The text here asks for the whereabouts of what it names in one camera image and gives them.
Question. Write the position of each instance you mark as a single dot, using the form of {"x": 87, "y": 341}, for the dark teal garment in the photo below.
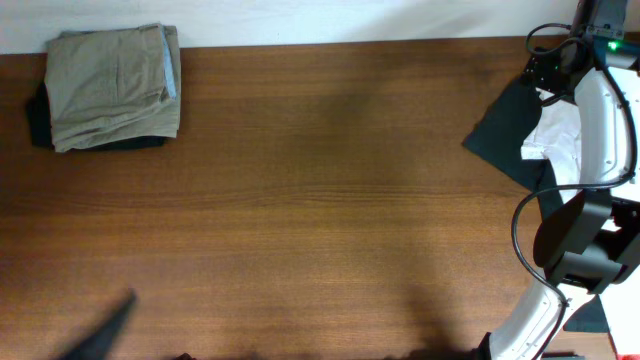
{"x": 498, "y": 139}

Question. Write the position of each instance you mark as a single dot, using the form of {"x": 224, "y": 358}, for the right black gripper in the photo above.
{"x": 539, "y": 70}

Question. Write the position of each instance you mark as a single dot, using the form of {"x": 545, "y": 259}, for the folded black garment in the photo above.
{"x": 38, "y": 115}

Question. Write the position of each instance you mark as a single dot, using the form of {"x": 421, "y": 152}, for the white printed t-shirt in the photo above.
{"x": 557, "y": 138}

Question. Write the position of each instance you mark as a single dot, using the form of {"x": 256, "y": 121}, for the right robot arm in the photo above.
{"x": 592, "y": 241}

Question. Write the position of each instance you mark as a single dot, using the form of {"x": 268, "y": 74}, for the khaki grey trousers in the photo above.
{"x": 111, "y": 86}

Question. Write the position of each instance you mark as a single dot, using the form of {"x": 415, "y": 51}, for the red garment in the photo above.
{"x": 628, "y": 357}

